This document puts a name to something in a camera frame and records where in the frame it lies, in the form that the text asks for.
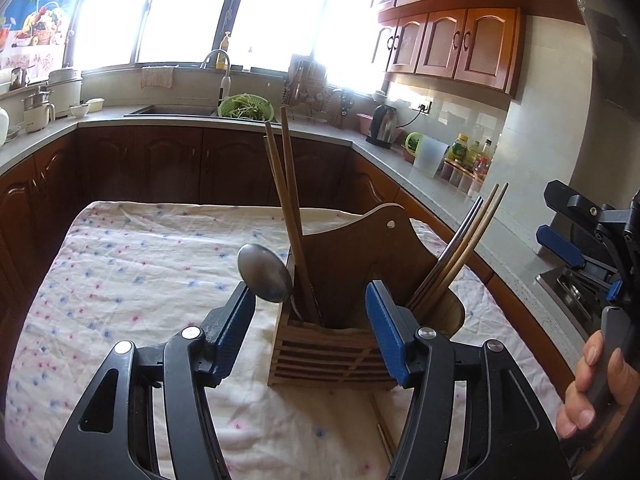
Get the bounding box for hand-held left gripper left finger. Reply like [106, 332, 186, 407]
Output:
[44, 282, 257, 480]

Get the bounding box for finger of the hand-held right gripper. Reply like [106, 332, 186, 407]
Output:
[536, 225, 618, 283]
[544, 180, 628, 226]

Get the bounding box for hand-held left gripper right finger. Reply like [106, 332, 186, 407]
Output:
[365, 281, 573, 480]

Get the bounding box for silver metal spoon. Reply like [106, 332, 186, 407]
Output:
[237, 243, 306, 322]

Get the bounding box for wooden slatted utensil holder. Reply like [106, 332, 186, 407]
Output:
[267, 203, 467, 390]

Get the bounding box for person's right hand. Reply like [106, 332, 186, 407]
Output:
[556, 329, 640, 441]

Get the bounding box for wooden table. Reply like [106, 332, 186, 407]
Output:
[397, 187, 576, 396]

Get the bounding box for metal chopstick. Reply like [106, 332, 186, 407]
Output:
[406, 201, 479, 309]
[376, 422, 398, 463]
[410, 197, 485, 308]

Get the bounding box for row of spice jars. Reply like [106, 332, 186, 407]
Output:
[440, 160, 486, 196]

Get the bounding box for white floral tablecloth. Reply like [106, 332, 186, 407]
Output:
[10, 201, 566, 480]

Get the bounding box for green-label bottle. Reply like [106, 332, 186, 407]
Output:
[450, 133, 471, 166]

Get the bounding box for grey range hood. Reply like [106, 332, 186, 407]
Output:
[575, 0, 640, 126]

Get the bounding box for translucent plastic pitcher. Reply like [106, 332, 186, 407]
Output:
[405, 132, 451, 178]

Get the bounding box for dark wooden base cabinets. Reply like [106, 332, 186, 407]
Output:
[0, 125, 401, 311]

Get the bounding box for steel electric kettle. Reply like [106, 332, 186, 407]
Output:
[366, 104, 399, 150]

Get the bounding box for green colander with vegetables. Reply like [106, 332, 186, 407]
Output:
[217, 92, 276, 122]

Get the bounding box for kitchen sink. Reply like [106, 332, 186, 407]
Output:
[125, 104, 221, 118]

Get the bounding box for chrome faucet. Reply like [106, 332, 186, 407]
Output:
[200, 50, 233, 111]

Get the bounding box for metal dish rack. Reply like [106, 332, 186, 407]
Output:
[282, 57, 346, 126]

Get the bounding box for white hanging towel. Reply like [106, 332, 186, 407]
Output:
[141, 66, 175, 92]

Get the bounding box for yellow dish soap bottle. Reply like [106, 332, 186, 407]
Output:
[215, 31, 232, 71]

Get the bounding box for white rice cooker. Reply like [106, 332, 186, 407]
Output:
[47, 67, 83, 120]

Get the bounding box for small white electric pot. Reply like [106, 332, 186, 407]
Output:
[21, 87, 56, 133]

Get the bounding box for kitchen window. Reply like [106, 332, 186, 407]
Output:
[65, 0, 396, 96]

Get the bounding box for wooden wall cabinets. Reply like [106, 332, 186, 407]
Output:
[372, 0, 601, 98]

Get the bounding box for fruit wall poster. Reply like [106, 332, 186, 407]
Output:
[0, 0, 76, 68]

